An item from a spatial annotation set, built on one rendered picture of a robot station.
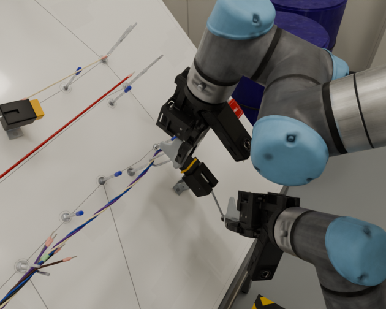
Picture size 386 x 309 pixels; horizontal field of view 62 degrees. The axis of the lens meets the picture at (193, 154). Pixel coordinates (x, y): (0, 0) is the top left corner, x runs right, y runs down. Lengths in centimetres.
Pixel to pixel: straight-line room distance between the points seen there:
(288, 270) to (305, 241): 137
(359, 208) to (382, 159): 50
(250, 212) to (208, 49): 29
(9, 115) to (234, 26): 36
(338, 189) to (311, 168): 191
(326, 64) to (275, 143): 17
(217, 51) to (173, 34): 46
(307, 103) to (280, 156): 6
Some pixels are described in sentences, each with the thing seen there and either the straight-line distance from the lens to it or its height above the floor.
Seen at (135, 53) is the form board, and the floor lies 126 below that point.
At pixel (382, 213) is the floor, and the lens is 223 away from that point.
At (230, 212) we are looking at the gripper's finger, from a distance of 68.
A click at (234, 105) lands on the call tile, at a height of 110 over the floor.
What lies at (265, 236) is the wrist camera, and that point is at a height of 114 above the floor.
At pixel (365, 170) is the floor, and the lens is 243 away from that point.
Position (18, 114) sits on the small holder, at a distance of 56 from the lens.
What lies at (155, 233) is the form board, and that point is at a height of 104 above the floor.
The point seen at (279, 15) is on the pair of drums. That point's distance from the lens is 204.
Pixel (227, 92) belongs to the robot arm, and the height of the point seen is 135.
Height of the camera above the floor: 162
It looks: 45 degrees down
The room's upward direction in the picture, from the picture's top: 2 degrees counter-clockwise
